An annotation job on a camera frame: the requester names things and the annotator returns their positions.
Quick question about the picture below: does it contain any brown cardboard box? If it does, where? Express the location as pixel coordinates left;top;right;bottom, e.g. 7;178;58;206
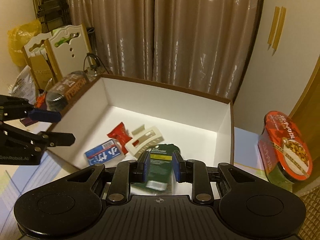
50;75;234;169

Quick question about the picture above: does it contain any crumpled white plastic bag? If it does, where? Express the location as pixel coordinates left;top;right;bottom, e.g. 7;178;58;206
9;66;36;104

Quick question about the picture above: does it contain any dark folding rack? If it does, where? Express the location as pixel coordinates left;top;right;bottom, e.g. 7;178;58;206
33;0;72;33

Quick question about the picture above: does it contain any white plastic clip holder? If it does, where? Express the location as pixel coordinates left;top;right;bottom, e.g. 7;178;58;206
125;125;164;158

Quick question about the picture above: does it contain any yellow wall ornament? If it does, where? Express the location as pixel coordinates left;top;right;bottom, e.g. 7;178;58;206
267;7;286;56

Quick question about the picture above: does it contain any yellow curtain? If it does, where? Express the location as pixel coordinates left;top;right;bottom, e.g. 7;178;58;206
290;61;319;196

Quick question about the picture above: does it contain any dark green sachet packet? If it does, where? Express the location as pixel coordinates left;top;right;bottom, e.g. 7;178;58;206
131;144;180;195

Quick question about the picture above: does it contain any dark wrapped noodle bowl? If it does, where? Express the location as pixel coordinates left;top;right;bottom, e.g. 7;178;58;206
46;71;89;112

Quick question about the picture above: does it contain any red instant noodle bowl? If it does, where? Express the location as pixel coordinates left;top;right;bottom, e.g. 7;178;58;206
258;111;313;190

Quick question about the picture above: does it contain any blue dental floss box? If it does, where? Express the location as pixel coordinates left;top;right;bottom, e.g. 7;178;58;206
85;139;124;165

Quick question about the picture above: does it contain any glass teapot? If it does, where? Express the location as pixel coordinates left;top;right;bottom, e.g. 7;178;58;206
83;53;113;77

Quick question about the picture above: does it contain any yellow plastic bag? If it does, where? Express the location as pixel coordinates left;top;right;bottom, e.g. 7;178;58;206
7;19;42;67

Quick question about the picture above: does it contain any dark red tray box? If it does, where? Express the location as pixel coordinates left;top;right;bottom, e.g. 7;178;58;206
19;89;48;127

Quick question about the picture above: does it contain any red snack packet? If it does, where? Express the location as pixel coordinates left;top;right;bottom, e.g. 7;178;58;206
107;122;132;155

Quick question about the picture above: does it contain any cardboard carton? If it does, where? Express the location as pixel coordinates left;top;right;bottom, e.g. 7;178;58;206
29;55;55;90

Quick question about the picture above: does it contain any quilted tan chair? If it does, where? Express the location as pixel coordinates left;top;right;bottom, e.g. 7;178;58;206
298;187;320;240

